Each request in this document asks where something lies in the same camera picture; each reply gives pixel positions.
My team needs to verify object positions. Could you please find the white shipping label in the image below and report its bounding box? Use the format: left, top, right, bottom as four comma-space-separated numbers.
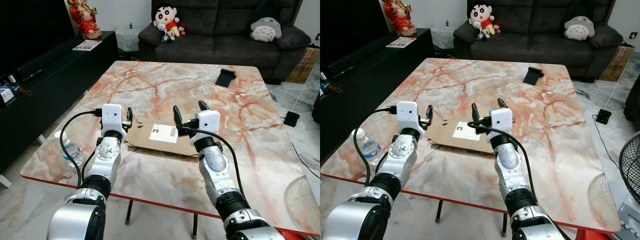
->
149, 123, 179, 144
452, 121, 480, 141

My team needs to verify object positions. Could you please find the flat brown cardboard piece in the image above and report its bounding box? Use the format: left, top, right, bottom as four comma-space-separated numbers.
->
427, 116, 496, 154
124, 119, 201, 157

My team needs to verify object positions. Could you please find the marble table with red edge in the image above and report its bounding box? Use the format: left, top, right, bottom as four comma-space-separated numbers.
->
20, 60, 321, 239
320, 57, 622, 236

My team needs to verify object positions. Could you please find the clear plastic water bottle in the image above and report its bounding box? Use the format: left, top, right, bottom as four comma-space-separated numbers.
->
53, 130, 84, 168
350, 128, 382, 166

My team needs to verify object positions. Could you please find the dark grey sofa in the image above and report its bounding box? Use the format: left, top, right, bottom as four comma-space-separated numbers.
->
452, 0, 625, 83
137, 0, 313, 84

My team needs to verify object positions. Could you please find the white lace side table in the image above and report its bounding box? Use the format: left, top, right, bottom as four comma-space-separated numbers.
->
431, 26, 456, 50
115, 28, 141, 53

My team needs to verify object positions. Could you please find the white red booklet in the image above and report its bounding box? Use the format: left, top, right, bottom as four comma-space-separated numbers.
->
72, 39, 103, 52
385, 36, 417, 49

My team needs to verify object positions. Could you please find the black TV console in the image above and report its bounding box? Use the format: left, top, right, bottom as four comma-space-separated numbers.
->
320, 27, 435, 163
0, 31, 120, 189

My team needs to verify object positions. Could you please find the cartoon boy plush doll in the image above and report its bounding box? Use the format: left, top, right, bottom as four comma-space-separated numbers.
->
152, 4, 182, 42
468, 4, 497, 40

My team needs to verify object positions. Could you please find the black remote control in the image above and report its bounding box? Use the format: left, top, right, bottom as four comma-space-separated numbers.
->
334, 66, 357, 81

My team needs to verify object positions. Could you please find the grey round plush toy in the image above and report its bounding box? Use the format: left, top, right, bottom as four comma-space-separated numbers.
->
250, 16, 282, 42
564, 15, 596, 41

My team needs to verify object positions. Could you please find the red gold figurine statue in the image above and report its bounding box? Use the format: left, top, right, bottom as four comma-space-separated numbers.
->
67, 0, 103, 40
382, 0, 417, 37

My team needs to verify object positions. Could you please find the brown cardboard carton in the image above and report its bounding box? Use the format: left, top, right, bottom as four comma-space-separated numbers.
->
284, 47, 321, 85
598, 46, 636, 82

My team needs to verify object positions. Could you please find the dark grey sofa cushion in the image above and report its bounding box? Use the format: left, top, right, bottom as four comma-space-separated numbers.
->
274, 24, 312, 51
590, 22, 625, 49

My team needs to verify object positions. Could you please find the black television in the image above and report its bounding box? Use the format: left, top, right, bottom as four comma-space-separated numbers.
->
320, 0, 396, 66
0, 0, 77, 76

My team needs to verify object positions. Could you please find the black grille floor fan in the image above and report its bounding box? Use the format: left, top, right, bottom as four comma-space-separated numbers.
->
618, 131, 640, 240

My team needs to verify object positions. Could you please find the red plastic stool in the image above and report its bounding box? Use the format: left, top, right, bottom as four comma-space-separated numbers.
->
575, 228, 621, 240
277, 230, 321, 240

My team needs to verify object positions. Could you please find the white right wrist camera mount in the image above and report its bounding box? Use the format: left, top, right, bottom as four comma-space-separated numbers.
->
489, 107, 515, 137
196, 109, 222, 139

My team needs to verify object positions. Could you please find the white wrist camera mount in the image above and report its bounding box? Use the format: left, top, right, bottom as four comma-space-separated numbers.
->
489, 107, 515, 137
196, 109, 222, 139
396, 101, 419, 130
102, 104, 123, 132

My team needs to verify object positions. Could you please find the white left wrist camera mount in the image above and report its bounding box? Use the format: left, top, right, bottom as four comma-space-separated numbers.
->
102, 104, 123, 132
396, 101, 419, 130

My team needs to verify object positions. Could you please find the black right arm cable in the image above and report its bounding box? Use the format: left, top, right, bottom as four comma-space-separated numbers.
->
466, 120, 538, 203
176, 126, 247, 203

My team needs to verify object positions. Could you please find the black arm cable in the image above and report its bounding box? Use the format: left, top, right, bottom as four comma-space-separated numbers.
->
466, 120, 538, 203
353, 107, 398, 187
176, 126, 247, 203
59, 110, 104, 190

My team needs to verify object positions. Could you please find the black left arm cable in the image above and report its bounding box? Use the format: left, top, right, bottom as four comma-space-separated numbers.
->
59, 110, 104, 190
353, 107, 398, 187

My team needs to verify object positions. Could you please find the thin white cord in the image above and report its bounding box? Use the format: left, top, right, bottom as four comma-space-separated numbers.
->
291, 60, 320, 113
603, 59, 632, 111

